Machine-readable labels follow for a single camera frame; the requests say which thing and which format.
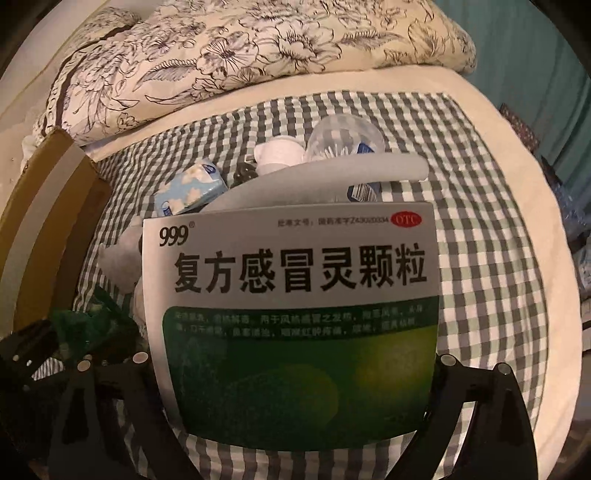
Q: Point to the patterned gift bag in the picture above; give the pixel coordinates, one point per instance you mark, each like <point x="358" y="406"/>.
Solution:
<point x="519" y="124"/>

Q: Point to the blue tissue pack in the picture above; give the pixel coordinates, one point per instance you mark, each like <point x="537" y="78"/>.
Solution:
<point x="189" y="187"/>

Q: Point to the floral duvet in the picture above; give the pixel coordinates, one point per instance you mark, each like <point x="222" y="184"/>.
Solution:
<point x="258" y="50"/>

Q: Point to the small white plush toy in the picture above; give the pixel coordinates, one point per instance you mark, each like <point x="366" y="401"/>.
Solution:
<point x="121" y="254"/>

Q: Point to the cardboard box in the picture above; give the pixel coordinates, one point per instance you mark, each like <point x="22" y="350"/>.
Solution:
<point x="41" y="221"/>

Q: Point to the clear cotton swab jar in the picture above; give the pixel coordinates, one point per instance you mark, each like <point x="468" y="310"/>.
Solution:
<point x="344" y="134"/>

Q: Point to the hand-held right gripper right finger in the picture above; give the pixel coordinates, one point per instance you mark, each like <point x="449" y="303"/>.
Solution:
<point x="480" y="415"/>

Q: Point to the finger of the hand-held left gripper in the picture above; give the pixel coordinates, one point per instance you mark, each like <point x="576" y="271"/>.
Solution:
<point x="41" y="344"/>

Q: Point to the green crinkled packet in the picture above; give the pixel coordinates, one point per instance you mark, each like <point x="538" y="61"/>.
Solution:
<point x="92" y="321"/>

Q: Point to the white green medicine packet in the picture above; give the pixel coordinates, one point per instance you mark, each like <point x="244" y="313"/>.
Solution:
<point x="291" y="295"/>

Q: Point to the teal curtain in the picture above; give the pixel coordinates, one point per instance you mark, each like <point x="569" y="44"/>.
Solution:
<point x="517" y="50"/>

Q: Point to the black hair clip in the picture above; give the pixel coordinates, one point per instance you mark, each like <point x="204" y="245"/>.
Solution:
<point x="244" y="173"/>

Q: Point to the white plastic cup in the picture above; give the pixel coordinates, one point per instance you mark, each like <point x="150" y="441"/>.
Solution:
<point x="279" y="154"/>

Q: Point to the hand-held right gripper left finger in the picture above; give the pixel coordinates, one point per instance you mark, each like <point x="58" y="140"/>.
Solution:
<point x="115" y="415"/>

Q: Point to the green checked blanket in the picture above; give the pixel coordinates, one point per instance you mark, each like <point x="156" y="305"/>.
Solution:
<point x="471" y="175"/>

